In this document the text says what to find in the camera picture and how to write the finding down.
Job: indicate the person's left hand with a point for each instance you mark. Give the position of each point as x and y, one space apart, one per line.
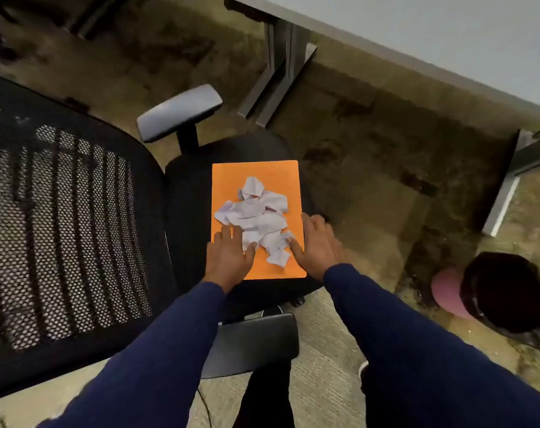
225 262

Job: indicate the person's right hand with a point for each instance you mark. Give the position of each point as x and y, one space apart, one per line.
319 249

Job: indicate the person's right thumb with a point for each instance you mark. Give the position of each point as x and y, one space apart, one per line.
296 249

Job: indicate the person's left thumb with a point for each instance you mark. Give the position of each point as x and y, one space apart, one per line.
251 251

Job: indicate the orange paper folder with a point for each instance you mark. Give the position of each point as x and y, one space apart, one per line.
252 173

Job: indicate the person's left forearm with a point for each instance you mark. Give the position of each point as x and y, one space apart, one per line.
163 352

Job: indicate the person's right forearm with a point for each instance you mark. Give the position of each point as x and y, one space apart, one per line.
421 352

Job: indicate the pile of crumpled white paper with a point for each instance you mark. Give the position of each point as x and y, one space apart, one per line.
261 218

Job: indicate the chair armrest pad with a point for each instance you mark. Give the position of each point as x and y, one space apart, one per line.
252 345
178 112

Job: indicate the person's left leg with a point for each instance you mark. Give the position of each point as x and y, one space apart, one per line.
265 396

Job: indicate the person's leg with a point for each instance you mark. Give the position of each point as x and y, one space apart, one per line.
265 396
370 396

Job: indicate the pink round object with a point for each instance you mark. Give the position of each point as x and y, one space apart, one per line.
446 291

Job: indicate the person's right leg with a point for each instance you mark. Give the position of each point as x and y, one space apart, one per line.
370 396

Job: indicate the black mesh office chair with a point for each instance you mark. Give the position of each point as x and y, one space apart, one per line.
73 240

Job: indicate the grey metal desk leg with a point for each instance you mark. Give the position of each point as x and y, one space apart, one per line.
285 66
511 182

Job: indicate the black waste bin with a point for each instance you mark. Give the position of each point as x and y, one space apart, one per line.
506 294

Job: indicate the grey desk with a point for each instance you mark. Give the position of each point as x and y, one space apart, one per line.
430 31

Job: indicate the dark metal furniture leg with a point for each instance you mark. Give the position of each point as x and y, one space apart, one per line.
96 15

